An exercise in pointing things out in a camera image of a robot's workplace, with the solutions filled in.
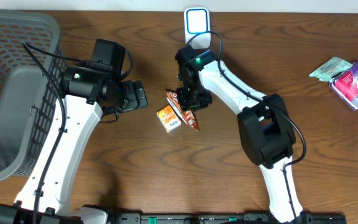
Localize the red brown snack bar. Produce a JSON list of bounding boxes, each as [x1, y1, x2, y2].
[[166, 91, 200, 131]]

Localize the orange tissue pack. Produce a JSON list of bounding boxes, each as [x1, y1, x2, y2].
[[157, 105, 181, 133]]

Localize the teal wet wipes pack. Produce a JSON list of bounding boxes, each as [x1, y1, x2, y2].
[[309, 57, 352, 82]]

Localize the purple sanitary pad pack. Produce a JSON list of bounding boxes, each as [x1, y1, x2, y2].
[[329, 61, 358, 111]]

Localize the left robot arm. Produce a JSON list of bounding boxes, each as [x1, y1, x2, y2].
[[0, 39, 148, 224]]

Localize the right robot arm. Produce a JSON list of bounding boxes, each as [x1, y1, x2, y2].
[[175, 45, 303, 223]]

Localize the white barcode scanner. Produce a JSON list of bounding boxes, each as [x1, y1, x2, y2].
[[183, 7, 211, 49]]

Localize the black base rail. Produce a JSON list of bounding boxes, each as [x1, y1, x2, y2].
[[82, 203, 347, 224]]

